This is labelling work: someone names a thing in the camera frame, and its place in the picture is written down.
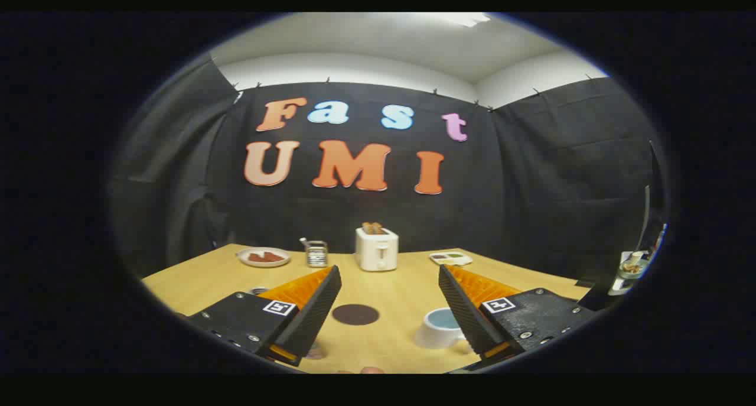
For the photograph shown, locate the white divided snack dish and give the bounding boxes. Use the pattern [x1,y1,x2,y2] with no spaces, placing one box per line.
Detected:
[429,251,473,267]

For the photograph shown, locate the white round plate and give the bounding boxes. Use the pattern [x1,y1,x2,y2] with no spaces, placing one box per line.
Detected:
[236,248,292,268]

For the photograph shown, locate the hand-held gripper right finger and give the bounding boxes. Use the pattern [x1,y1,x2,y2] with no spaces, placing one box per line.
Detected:
[438,264,595,363]

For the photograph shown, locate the brown round coaster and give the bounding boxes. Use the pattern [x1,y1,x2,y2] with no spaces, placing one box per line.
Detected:
[332,304,380,326]

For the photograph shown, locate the wooden table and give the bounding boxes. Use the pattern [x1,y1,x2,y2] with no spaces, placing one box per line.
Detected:
[142,243,591,374]

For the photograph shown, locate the black table clamp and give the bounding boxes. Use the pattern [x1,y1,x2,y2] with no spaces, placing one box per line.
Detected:
[576,281,618,312]

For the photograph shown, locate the white toaster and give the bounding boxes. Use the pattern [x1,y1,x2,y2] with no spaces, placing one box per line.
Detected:
[355,227,399,272]

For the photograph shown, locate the white cup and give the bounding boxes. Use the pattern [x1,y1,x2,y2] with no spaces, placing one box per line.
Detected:
[413,307,467,350]

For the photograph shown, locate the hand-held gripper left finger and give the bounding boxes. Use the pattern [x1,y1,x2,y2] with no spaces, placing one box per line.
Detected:
[186,265,343,367]

